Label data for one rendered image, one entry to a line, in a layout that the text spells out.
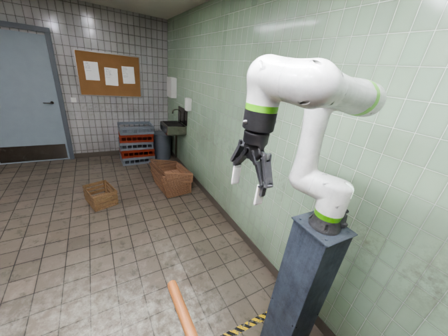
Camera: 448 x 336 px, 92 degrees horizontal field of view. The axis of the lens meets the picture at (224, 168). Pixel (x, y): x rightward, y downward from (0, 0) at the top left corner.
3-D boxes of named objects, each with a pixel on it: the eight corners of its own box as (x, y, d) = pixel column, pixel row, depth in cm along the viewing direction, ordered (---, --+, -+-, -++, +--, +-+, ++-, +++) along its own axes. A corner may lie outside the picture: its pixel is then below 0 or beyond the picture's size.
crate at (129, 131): (154, 134, 413) (154, 126, 407) (120, 135, 384) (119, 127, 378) (149, 128, 444) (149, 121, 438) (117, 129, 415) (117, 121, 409)
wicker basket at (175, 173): (164, 189, 312) (163, 173, 300) (149, 174, 351) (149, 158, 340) (193, 182, 340) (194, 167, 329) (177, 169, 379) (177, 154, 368)
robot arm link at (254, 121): (236, 106, 61) (255, 113, 54) (267, 107, 67) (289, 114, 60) (233, 127, 64) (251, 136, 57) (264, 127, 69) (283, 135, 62)
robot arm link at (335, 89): (331, 110, 75) (343, 76, 71) (367, 118, 68) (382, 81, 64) (272, 103, 51) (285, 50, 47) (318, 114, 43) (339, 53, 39)
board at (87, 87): (141, 97, 432) (139, 56, 401) (80, 95, 381) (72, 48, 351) (141, 97, 433) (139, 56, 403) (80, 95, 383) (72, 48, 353)
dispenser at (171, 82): (177, 98, 410) (177, 78, 395) (171, 98, 405) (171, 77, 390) (172, 96, 432) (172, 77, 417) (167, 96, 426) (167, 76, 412)
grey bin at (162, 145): (173, 160, 459) (173, 135, 437) (155, 162, 441) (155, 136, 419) (168, 153, 489) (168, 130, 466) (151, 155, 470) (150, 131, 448)
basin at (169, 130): (186, 161, 407) (187, 110, 369) (167, 163, 390) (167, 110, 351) (178, 152, 443) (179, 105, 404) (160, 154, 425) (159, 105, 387)
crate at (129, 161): (155, 162, 439) (155, 155, 433) (123, 166, 408) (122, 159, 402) (150, 155, 469) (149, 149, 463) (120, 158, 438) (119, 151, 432)
